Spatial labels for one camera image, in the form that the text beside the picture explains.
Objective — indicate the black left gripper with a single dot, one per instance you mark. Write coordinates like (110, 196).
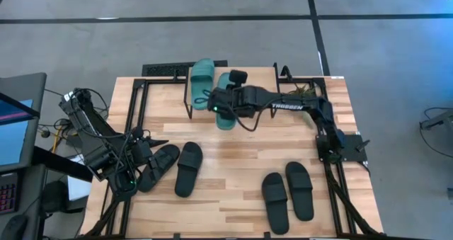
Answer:
(141, 149)

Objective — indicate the grey floor stand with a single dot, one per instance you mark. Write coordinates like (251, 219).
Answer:
(442, 119)

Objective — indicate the teal rubber slide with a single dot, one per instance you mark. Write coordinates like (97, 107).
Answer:
(202, 77)
(226, 124)

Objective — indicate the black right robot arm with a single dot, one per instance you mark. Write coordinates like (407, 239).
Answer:
(301, 107)

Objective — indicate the black perforated panel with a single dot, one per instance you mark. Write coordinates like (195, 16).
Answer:
(163, 69)

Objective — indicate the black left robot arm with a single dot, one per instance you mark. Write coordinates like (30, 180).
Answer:
(92, 144)

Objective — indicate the potted succulent plant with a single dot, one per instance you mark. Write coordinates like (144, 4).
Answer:
(302, 89)

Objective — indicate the black power plug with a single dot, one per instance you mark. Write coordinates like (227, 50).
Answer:
(45, 133)

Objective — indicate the black rubber slide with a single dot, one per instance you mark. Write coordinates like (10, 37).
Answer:
(187, 176)
(276, 204)
(155, 180)
(301, 194)

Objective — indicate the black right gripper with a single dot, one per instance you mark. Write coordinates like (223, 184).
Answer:
(233, 102)

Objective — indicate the black computer keyboard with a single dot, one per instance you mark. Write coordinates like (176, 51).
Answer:
(7, 194)

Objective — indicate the black computer desk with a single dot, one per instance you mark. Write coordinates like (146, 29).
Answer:
(60, 162)

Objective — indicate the black-framed wooden shoe shelf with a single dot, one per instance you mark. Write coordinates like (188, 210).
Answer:
(255, 80)

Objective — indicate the white paper sheet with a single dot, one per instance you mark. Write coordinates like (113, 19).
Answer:
(79, 190)

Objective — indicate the black computer monitor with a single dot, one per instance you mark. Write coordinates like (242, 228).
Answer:
(14, 141)

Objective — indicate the black computer mouse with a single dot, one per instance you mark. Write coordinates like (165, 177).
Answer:
(14, 227)

